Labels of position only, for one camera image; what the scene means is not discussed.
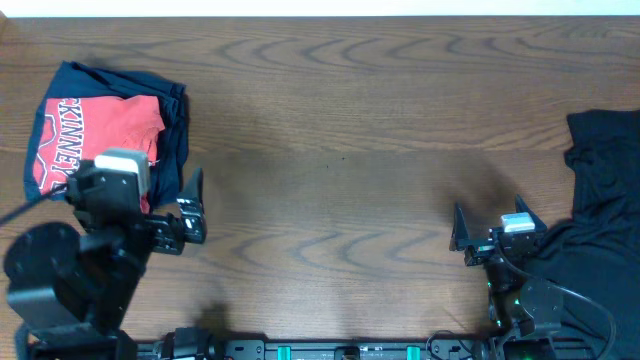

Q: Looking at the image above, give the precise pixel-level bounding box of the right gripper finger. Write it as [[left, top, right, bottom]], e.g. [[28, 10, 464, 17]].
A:
[[515, 194, 548, 233], [449, 203, 471, 251]]

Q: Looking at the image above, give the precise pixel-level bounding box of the black garment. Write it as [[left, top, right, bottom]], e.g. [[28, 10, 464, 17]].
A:
[[525, 110, 639, 359]]

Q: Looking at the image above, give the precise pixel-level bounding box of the red orange t-shirt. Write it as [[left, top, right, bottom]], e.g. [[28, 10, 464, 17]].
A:
[[31, 95, 165, 194]]

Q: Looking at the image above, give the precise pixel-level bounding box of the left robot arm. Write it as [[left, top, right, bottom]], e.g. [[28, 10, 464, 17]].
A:
[[3, 160, 207, 359]]

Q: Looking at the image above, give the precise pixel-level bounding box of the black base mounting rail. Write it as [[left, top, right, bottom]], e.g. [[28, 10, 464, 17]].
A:
[[136, 327, 496, 360]]

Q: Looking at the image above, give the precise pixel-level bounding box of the folded navy blue garment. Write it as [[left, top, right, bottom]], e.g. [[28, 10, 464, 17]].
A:
[[23, 62, 188, 213]]

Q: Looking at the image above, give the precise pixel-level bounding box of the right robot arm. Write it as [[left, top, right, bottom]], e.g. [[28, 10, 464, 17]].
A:
[[449, 196, 564, 359]]

